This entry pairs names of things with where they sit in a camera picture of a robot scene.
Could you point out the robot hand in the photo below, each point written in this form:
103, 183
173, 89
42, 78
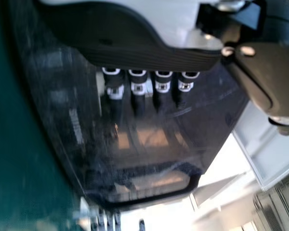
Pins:
135, 31

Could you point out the white furniture panel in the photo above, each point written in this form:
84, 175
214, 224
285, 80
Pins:
267, 154

